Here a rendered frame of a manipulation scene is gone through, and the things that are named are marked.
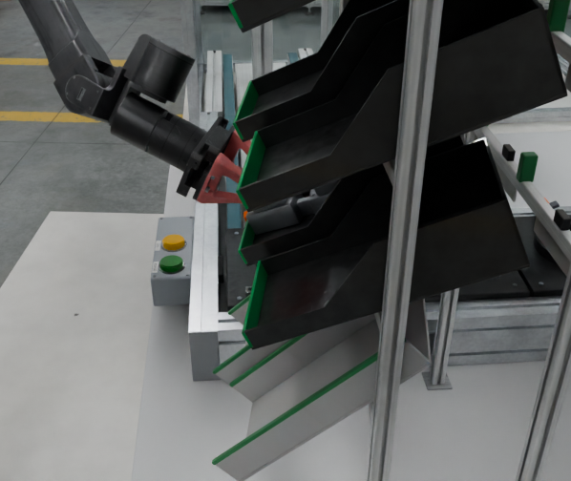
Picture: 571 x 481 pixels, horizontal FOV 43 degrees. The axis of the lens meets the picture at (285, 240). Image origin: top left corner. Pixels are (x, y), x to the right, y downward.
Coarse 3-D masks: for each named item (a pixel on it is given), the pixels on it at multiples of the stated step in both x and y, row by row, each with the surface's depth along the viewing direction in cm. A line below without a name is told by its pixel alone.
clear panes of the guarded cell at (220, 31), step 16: (208, 0) 230; (224, 0) 230; (320, 0) 233; (208, 16) 232; (224, 16) 233; (288, 16) 235; (304, 16) 235; (320, 16) 235; (208, 32) 235; (224, 32) 236; (240, 32) 236; (288, 32) 237; (304, 32) 238; (320, 32) 238; (208, 48) 238; (224, 48) 238; (240, 48) 239; (288, 48) 240
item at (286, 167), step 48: (480, 0) 65; (528, 0) 57; (384, 48) 68; (480, 48) 55; (528, 48) 54; (384, 96) 57; (480, 96) 57; (528, 96) 56; (288, 144) 73; (336, 144) 67; (384, 144) 59; (432, 144) 59; (240, 192) 63; (288, 192) 63
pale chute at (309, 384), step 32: (352, 320) 85; (416, 320) 78; (288, 352) 88; (320, 352) 88; (352, 352) 83; (416, 352) 70; (256, 384) 92; (288, 384) 90; (320, 384) 84; (352, 384) 73; (256, 416) 90; (288, 416) 77; (320, 416) 76; (256, 448) 80; (288, 448) 79
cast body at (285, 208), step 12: (276, 204) 87; (288, 204) 86; (300, 204) 88; (252, 216) 89; (264, 216) 88; (276, 216) 88; (288, 216) 87; (300, 216) 88; (252, 228) 90; (264, 228) 89; (276, 228) 89
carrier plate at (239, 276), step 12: (240, 228) 134; (228, 240) 131; (240, 240) 131; (228, 252) 128; (228, 264) 124; (240, 264) 124; (252, 264) 124; (228, 276) 121; (240, 276) 121; (252, 276) 121; (228, 288) 118; (240, 288) 118; (228, 300) 116; (240, 300) 116
